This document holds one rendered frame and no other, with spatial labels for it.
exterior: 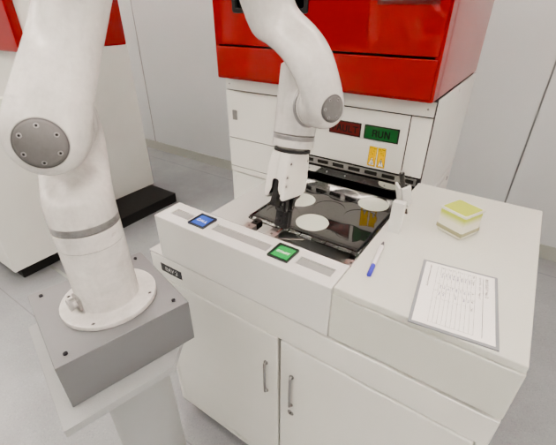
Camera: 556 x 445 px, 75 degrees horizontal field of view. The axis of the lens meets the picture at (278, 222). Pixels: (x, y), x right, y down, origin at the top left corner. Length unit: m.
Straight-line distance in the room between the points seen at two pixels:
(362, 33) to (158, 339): 0.97
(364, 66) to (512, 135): 1.68
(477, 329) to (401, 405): 0.26
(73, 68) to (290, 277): 0.55
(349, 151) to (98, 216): 0.89
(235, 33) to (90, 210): 0.94
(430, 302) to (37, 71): 0.75
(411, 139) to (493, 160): 1.58
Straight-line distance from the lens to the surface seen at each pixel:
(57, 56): 0.63
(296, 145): 0.71
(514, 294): 0.87
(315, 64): 0.63
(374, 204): 1.23
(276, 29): 0.66
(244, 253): 0.86
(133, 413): 1.02
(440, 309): 0.76
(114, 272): 0.76
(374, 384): 0.89
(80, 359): 0.76
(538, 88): 2.67
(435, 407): 0.87
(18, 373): 2.17
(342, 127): 1.31
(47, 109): 0.61
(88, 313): 0.82
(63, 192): 0.72
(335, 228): 1.07
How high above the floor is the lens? 1.46
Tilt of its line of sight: 31 degrees down
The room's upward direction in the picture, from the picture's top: straight up
